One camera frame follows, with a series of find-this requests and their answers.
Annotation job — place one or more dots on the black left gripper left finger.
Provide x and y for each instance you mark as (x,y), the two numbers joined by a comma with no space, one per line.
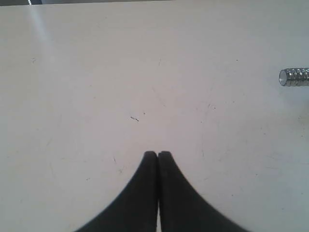
(135,208)

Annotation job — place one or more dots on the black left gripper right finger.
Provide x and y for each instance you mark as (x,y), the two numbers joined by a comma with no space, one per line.
(181,208)

